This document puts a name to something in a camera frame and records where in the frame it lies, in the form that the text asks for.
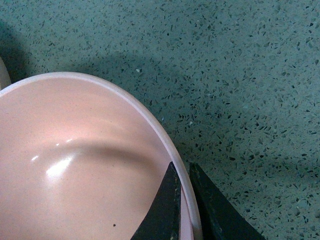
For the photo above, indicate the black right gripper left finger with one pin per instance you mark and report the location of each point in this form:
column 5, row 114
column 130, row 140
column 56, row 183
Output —
column 163, row 219

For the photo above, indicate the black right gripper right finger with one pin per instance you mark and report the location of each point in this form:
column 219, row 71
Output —
column 219, row 219

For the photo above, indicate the pink bowl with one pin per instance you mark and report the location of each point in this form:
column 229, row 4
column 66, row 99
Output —
column 82, row 159

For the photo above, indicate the pink plate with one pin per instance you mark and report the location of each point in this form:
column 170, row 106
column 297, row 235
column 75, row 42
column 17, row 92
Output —
column 5, row 80

